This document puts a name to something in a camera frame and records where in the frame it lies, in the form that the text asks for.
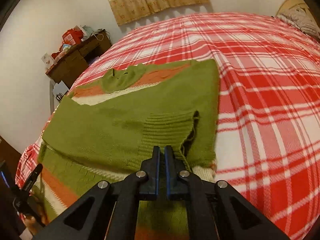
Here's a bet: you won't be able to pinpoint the cream wooden headboard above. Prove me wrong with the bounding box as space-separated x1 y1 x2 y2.
276 0 315 18

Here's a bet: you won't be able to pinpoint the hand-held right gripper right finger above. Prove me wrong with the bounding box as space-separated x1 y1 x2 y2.
164 145 290 240

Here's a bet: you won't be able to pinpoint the striped grey pillow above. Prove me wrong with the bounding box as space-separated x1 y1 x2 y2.
276 9 320 42

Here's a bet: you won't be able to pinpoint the red plaid bed sheet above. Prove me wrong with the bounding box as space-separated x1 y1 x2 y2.
15 12 320 240

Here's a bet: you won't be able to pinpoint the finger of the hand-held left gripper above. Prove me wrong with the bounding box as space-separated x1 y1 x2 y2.
21 164 43 193

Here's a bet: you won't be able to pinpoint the red gift boxes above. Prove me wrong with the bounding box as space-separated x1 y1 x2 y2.
61 27 85 46

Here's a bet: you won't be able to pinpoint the green knitted sweater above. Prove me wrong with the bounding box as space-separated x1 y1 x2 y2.
37 59 220 240

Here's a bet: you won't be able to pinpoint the brown wooden desk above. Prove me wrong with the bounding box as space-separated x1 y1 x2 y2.
45 34 112 89

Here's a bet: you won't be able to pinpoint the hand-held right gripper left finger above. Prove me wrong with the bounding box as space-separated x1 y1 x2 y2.
32 145 160 240

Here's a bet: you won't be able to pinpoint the white printed cardboard box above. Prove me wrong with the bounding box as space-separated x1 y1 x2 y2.
52 81 69 103

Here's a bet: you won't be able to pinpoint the small white floral box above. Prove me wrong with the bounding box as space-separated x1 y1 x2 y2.
41 52 54 69

